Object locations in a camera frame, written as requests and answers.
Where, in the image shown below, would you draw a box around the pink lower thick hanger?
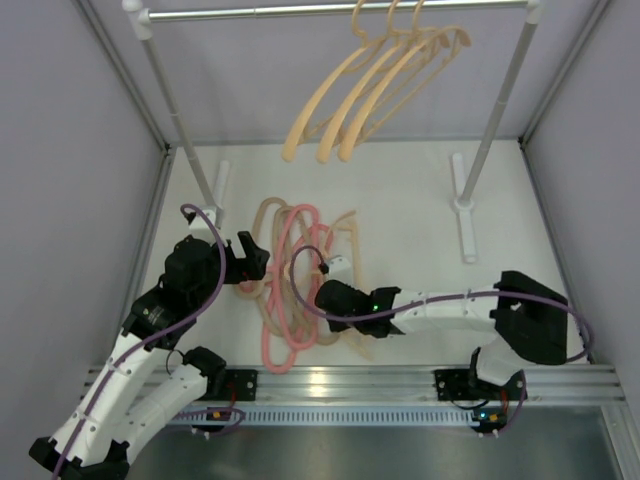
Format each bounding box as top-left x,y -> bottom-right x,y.
261,223 -> 329,374

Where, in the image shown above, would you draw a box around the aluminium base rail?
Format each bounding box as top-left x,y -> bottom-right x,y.
82,363 -> 626,407

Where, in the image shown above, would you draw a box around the cream hanger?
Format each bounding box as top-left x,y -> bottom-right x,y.
331,1 -> 472,162
281,1 -> 397,163
315,0 -> 441,165
316,210 -> 374,362

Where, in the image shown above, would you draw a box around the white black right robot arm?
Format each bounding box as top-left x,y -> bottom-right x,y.
314,271 -> 568,397

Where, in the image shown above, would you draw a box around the beige outer thick hanger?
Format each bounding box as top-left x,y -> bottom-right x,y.
234,197 -> 312,343

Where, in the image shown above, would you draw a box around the silver horizontal rack bar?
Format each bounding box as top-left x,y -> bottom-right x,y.
146,1 -> 541,23

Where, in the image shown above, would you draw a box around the white rack foot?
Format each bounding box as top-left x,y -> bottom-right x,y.
199,160 -> 231,229
450,152 -> 478,264

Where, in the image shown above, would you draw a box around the white left rack foot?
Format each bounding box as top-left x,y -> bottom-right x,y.
199,160 -> 231,229

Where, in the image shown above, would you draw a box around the beige inner thick hanger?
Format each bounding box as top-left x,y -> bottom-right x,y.
253,198 -> 338,353

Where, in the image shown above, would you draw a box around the pink thick hanger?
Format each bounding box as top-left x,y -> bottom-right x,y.
266,204 -> 321,353
261,223 -> 329,374

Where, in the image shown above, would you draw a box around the beige thick hanger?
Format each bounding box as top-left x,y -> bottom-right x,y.
253,198 -> 338,353
234,197 -> 312,343

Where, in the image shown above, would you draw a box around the white right rack foot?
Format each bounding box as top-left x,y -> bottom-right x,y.
450,152 -> 478,264

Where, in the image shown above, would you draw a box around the pink upper thick hanger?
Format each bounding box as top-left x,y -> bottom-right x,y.
266,204 -> 321,353

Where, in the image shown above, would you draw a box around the aluminium right corner frame post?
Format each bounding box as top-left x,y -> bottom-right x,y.
518,0 -> 614,147

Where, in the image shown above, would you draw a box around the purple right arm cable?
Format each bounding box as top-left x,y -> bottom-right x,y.
288,246 -> 596,436

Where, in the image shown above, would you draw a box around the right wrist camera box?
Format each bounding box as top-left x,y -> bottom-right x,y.
318,255 -> 352,277

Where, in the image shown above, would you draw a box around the grey slotted cable duct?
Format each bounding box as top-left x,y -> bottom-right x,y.
169,405 -> 479,427

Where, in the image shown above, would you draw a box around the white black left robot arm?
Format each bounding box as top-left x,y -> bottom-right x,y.
29,231 -> 269,479

